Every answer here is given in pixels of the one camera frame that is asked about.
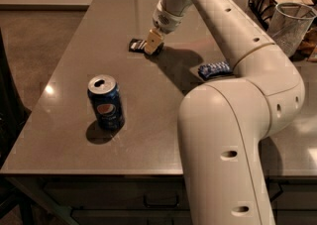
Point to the dark chair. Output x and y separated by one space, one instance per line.
13 116

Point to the blue snack bar wrapper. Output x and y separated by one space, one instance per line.
211 70

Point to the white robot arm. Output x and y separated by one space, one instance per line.
221 122

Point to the clear plastic cup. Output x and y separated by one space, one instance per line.
289 24

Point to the blue pepsi can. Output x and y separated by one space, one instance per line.
103 93

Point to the dark rxbar chocolate bar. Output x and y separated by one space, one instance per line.
138 46

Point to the black drawer handle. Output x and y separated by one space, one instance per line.
161 201

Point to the grey cabinet drawer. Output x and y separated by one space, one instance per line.
114 194

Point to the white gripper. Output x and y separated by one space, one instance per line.
167 21

